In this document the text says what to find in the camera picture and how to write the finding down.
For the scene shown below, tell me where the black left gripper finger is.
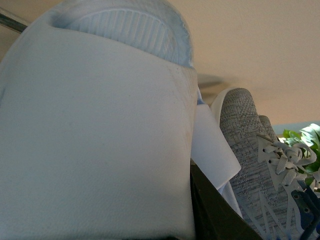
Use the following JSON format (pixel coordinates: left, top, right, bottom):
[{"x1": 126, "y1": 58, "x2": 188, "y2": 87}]
[{"x1": 190, "y1": 161, "x2": 261, "y2": 240}]

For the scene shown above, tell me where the black metal shoe rack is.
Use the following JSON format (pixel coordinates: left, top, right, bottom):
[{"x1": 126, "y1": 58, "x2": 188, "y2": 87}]
[{"x1": 0, "y1": 7, "x2": 31, "y2": 33}]

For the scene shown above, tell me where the light blue slide sandal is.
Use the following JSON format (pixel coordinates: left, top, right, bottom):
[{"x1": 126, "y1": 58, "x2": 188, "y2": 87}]
[
  {"x1": 0, "y1": 0, "x2": 198, "y2": 240},
  {"x1": 191, "y1": 90, "x2": 242, "y2": 217}
]

